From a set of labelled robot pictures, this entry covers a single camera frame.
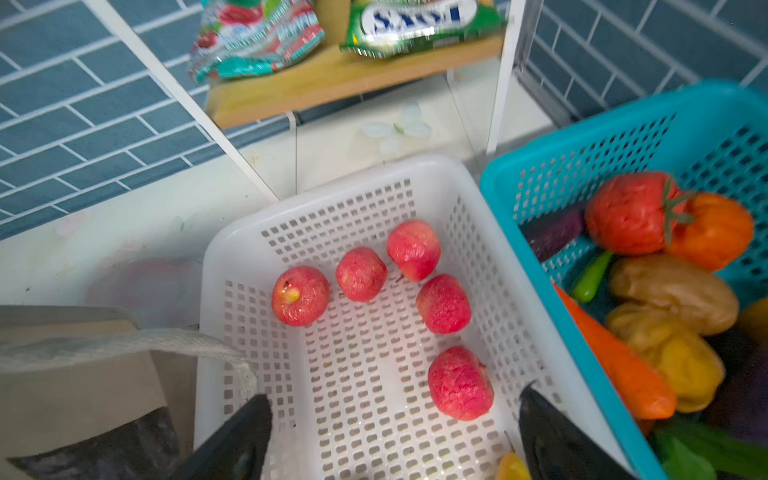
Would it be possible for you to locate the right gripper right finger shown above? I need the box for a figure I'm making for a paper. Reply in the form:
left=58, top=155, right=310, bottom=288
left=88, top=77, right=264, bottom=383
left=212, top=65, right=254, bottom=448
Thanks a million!
left=519, top=384, right=635, bottom=480

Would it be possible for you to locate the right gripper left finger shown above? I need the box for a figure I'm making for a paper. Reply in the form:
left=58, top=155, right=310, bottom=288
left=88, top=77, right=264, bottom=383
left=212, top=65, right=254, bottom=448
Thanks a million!
left=168, top=394, right=273, bottom=480

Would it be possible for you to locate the beige canvas grocery bag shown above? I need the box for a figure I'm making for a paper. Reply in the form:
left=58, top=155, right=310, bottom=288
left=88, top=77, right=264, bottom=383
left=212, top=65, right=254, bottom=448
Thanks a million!
left=1, top=306, right=258, bottom=479

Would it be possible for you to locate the purple eggplant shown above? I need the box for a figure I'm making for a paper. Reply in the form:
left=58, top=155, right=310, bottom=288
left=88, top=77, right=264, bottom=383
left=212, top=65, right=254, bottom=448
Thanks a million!
left=520, top=204, right=586, bottom=263

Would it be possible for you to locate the red tomato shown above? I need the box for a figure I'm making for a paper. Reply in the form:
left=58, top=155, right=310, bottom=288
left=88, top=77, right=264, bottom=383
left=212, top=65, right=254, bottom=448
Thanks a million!
left=585, top=171, right=694, bottom=256

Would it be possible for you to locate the teal red snack bag lower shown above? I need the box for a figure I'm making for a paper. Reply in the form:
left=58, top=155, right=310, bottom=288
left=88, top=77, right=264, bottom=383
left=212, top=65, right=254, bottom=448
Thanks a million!
left=188, top=0, right=325, bottom=83

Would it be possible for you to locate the yellow lemon front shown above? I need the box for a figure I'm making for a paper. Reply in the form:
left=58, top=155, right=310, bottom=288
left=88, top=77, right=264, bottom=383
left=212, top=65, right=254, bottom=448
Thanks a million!
left=495, top=452, right=532, bottom=480

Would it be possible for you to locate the orange carrot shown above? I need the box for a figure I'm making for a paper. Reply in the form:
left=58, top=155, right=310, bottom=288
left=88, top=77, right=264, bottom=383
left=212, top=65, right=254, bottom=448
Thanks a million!
left=553, top=284, right=677, bottom=421

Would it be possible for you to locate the red apple front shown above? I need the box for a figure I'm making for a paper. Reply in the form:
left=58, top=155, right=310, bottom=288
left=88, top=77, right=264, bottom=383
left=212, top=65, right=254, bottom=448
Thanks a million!
left=427, top=346, right=495, bottom=421

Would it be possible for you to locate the green chili pepper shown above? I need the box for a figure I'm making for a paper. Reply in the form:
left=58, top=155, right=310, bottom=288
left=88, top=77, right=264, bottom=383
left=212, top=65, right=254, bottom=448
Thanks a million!
left=571, top=251, right=614, bottom=303

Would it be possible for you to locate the red apple small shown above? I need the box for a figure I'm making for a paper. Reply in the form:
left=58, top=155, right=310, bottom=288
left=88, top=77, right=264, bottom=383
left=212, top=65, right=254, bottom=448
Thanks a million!
left=271, top=266, right=330, bottom=327
left=335, top=247, right=388, bottom=303
left=415, top=274, right=472, bottom=335
left=386, top=220, right=442, bottom=282

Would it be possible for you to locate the white plastic basket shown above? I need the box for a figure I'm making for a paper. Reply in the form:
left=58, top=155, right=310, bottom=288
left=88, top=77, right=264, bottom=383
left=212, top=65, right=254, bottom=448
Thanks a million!
left=200, top=155, right=630, bottom=479

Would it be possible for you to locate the brown potato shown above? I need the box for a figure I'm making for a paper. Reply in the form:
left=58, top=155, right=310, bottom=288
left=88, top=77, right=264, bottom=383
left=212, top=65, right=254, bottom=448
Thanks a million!
left=608, top=254, right=740, bottom=336

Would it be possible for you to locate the yellow bell pepper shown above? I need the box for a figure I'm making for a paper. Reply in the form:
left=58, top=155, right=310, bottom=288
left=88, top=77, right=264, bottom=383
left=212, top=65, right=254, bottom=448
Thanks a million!
left=736, top=297, right=768, bottom=345

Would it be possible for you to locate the wooden two-tier shelf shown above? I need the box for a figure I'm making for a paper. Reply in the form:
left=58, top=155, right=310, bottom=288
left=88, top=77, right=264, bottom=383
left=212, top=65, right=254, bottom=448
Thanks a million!
left=85, top=1, right=541, bottom=201

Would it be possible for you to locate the teal plastic basket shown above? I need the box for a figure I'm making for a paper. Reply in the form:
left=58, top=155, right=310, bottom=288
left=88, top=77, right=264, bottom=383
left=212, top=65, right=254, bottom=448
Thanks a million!
left=480, top=80, right=767, bottom=479

